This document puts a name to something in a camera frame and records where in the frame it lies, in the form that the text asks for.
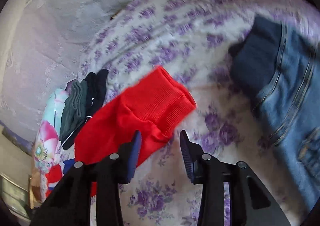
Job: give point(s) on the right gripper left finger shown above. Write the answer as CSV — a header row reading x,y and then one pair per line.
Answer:
x,y
70,201

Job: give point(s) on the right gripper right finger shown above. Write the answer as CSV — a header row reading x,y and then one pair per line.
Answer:
x,y
232,194

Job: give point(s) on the red striped track pants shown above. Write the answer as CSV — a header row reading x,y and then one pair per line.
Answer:
x,y
154,106

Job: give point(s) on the folded floral quilt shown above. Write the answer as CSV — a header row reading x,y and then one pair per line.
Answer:
x,y
48,166

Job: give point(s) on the folded dark green pants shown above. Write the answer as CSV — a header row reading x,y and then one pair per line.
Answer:
x,y
85,99

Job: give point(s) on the blue denim jeans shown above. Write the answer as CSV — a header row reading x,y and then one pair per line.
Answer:
x,y
278,69

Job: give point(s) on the white lace headboard cover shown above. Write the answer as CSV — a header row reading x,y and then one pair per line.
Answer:
x,y
41,44

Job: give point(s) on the purple floral bedspread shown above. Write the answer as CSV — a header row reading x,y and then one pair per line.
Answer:
x,y
190,39

